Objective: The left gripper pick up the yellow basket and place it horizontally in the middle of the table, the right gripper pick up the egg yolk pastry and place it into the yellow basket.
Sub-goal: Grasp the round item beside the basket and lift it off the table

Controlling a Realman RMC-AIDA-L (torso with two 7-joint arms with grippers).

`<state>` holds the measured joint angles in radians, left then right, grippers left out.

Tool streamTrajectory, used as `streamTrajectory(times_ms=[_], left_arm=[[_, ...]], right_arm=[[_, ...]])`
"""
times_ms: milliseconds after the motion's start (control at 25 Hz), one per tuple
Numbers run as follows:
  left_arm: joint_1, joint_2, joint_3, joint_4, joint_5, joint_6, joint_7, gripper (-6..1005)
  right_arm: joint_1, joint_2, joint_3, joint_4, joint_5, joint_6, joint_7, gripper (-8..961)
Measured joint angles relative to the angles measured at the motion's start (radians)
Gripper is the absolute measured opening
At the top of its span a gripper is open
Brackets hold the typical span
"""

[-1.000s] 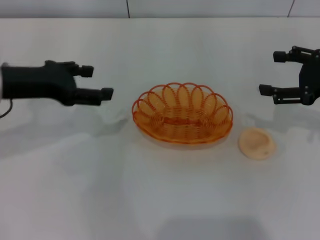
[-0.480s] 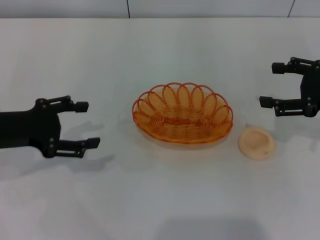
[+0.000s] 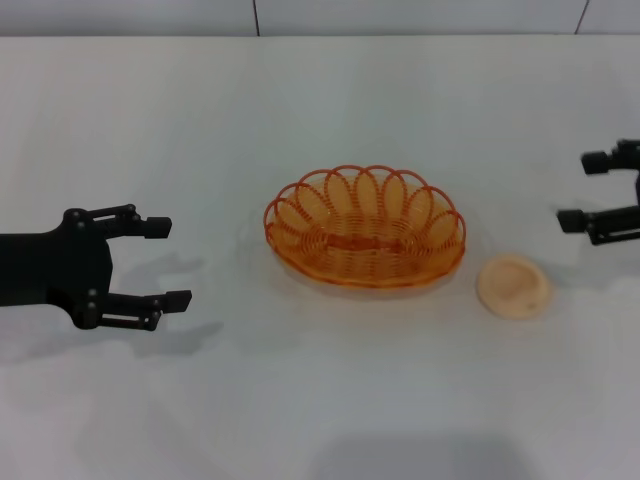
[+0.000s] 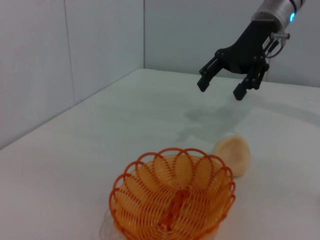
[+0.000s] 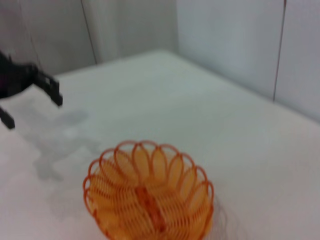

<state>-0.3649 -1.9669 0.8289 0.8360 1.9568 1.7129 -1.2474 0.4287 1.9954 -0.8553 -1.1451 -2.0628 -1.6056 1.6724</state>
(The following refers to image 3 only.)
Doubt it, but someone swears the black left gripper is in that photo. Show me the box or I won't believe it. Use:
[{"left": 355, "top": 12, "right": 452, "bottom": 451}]
[{"left": 0, "top": 203, "right": 193, "bottom": 334}]

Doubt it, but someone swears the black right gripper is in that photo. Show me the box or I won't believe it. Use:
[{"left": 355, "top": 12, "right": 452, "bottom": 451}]
[{"left": 556, "top": 138, "right": 640, "bottom": 247}]

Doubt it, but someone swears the round beige bread bun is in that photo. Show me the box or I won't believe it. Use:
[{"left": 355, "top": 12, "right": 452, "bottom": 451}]
[{"left": 475, "top": 253, "right": 553, "bottom": 322}]

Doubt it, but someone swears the orange woven plastic basket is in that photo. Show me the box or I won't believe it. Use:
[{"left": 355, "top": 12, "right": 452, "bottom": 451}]
[{"left": 263, "top": 163, "right": 468, "bottom": 291}]

